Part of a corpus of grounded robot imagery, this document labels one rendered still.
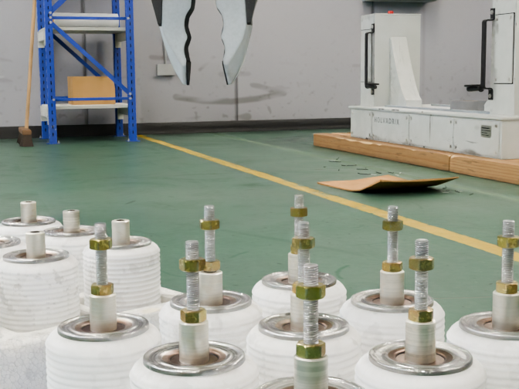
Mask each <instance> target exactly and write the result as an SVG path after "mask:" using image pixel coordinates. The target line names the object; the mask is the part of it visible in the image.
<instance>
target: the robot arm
mask: <svg viewBox="0 0 519 389"><path fill-rule="evenodd" d="M151 2H152V5H153V8H154V13H155V16H156V19H157V22H158V25H159V28H160V30H161V35H162V38H163V41H164V44H165V48H166V51H167V53H168V57H169V59H170V62H171V64H172V66H173V68H174V70H175V72H176V74H177V75H178V78H179V79H180V80H181V82H182V83H183V85H189V83H190V74H191V61H190V58H189V52H188V46H189V44H190V42H191V38H192V37H191V33H190V31H189V28H188V23H189V18H190V16H191V14H192V13H193V12H194V9H195V0H151ZM215 3H216V7H217V9H218V10H219V12H220V14H221V15H222V20H223V28H222V34H221V38H222V42H223V45H224V46H225V49H224V56H223V61H222V67H223V71H224V74H225V78H226V84H227V85H231V84H233V83H234V81H235V79H236V77H237V76H238V74H239V72H240V70H241V68H242V66H243V63H244V60H245V58H246V51H247V49H248V45H249V39H250V36H251V32H252V28H253V13H254V11H255V7H256V3H257V0H215Z"/></svg>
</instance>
